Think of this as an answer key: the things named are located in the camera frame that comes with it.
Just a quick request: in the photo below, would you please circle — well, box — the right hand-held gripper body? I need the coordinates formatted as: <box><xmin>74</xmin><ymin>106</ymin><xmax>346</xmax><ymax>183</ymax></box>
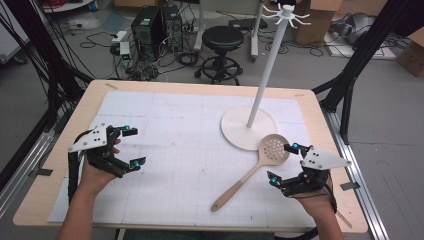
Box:
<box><xmin>280</xmin><ymin>145</ymin><xmax>353</xmax><ymax>198</ymax></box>

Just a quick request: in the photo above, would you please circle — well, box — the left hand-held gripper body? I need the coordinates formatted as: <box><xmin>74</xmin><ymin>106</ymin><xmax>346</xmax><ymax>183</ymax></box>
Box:
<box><xmin>67</xmin><ymin>123</ymin><xmax>124</xmax><ymax>179</ymax></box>

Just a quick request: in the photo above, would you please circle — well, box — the beige slotted spoon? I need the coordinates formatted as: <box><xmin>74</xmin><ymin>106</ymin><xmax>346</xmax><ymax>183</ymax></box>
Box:
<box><xmin>210</xmin><ymin>133</ymin><xmax>292</xmax><ymax>213</ymax></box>

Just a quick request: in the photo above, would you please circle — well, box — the white hook stand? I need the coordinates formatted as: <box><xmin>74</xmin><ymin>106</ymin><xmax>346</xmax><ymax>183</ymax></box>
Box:
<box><xmin>220</xmin><ymin>3</ymin><xmax>312</xmax><ymax>152</ymax></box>

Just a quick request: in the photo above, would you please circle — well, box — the person's left hand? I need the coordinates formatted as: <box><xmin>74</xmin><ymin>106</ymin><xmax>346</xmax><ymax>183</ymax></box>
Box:
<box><xmin>79</xmin><ymin>138</ymin><xmax>122</xmax><ymax>198</ymax></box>

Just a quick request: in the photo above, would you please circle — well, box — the person's right hand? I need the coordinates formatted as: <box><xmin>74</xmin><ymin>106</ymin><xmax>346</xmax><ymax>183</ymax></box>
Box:
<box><xmin>293</xmin><ymin>173</ymin><xmax>338</xmax><ymax>221</ymax></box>

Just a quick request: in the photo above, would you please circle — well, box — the white grid mat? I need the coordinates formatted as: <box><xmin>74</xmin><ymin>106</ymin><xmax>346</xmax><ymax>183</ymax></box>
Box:
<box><xmin>47</xmin><ymin>91</ymin><xmax>317</xmax><ymax>229</ymax></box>

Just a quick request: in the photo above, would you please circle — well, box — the white power strip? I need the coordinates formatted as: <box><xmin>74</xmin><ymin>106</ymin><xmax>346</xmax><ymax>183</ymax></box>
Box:
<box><xmin>111</xmin><ymin>30</ymin><xmax>128</xmax><ymax>44</ymax></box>

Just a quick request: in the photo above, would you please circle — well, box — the black computer tower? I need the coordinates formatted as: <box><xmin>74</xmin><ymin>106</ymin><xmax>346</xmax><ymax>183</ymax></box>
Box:
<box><xmin>161</xmin><ymin>5</ymin><xmax>184</xmax><ymax>53</ymax></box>
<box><xmin>130</xmin><ymin>5</ymin><xmax>166</xmax><ymax>61</ymax></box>

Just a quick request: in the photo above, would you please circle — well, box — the black round stool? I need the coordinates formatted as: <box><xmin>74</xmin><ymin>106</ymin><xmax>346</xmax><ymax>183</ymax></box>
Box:
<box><xmin>194</xmin><ymin>25</ymin><xmax>246</xmax><ymax>86</ymax></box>

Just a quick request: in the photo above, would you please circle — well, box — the cardboard box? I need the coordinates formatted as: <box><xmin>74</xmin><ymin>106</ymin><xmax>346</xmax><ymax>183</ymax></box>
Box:
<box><xmin>395</xmin><ymin>27</ymin><xmax>424</xmax><ymax>78</ymax></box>
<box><xmin>293</xmin><ymin>0</ymin><xmax>344</xmax><ymax>46</ymax></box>

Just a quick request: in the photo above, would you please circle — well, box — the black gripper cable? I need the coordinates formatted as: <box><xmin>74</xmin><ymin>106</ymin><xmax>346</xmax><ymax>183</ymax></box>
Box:
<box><xmin>313</xmin><ymin>173</ymin><xmax>338</xmax><ymax>214</ymax></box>
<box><xmin>67</xmin><ymin>129</ymin><xmax>95</xmax><ymax>205</ymax></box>

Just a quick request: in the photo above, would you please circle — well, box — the aluminium rail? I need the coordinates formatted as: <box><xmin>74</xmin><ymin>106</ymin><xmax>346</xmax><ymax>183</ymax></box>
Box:
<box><xmin>0</xmin><ymin>109</ymin><xmax>66</xmax><ymax>219</ymax></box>
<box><xmin>322</xmin><ymin>109</ymin><xmax>390</xmax><ymax>240</ymax></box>

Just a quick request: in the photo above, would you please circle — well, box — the black metal frame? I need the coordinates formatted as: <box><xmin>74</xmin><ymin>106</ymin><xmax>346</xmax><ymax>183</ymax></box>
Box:
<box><xmin>312</xmin><ymin>0</ymin><xmax>424</xmax><ymax>145</ymax></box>
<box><xmin>0</xmin><ymin>0</ymin><xmax>95</xmax><ymax>194</ymax></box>

